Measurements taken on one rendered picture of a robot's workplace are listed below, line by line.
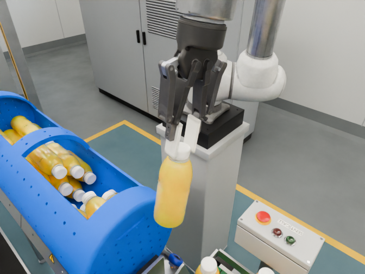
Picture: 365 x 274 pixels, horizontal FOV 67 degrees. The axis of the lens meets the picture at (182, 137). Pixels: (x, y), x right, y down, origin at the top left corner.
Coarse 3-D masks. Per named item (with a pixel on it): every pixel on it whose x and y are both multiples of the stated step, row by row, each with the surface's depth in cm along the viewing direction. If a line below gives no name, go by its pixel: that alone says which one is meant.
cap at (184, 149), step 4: (180, 144) 53; (184, 144) 53; (180, 148) 51; (184, 148) 52; (188, 148) 52; (180, 152) 50; (184, 152) 51; (188, 152) 51; (180, 156) 51; (184, 156) 51; (188, 156) 52
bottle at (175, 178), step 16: (176, 160) 51; (160, 176) 53; (176, 176) 52; (192, 176) 55; (160, 192) 54; (176, 192) 53; (160, 208) 56; (176, 208) 55; (160, 224) 57; (176, 224) 57
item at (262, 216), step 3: (258, 213) 76; (261, 213) 76; (264, 213) 76; (267, 213) 76; (258, 216) 75; (261, 216) 75; (264, 216) 75; (267, 216) 75; (261, 219) 74; (264, 219) 74; (267, 219) 74
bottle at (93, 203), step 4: (92, 196) 75; (96, 196) 76; (88, 200) 74; (92, 200) 73; (96, 200) 73; (100, 200) 73; (104, 200) 74; (88, 204) 73; (92, 204) 72; (96, 204) 72; (100, 204) 72; (88, 208) 72; (92, 208) 71; (96, 208) 71; (88, 212) 71; (92, 212) 71; (88, 216) 72
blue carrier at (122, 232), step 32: (0, 96) 107; (0, 128) 116; (0, 160) 83; (96, 160) 98; (32, 192) 72; (96, 192) 98; (128, 192) 66; (32, 224) 73; (64, 224) 64; (96, 224) 60; (128, 224) 63; (64, 256) 63; (96, 256) 58; (128, 256) 67
